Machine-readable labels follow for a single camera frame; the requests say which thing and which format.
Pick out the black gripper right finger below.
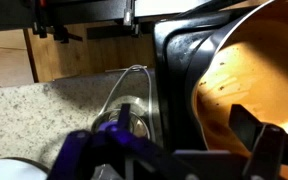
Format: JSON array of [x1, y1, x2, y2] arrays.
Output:
[[229, 103, 288, 180]]

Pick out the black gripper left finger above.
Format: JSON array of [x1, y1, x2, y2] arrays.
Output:
[[47, 103, 198, 180]]

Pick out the white rice cooker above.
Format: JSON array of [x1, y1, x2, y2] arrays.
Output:
[[0, 157, 50, 180]]

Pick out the copper frying pan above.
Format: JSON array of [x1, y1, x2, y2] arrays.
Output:
[[183, 0, 288, 180]]

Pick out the wooden cabinet panel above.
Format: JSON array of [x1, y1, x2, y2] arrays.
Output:
[[23, 22, 157, 83]]

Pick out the black electric stove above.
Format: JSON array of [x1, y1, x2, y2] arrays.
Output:
[[152, 0, 275, 151]]

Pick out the black metal frame with clamps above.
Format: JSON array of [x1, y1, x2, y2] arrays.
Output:
[[0, 0, 218, 44]]

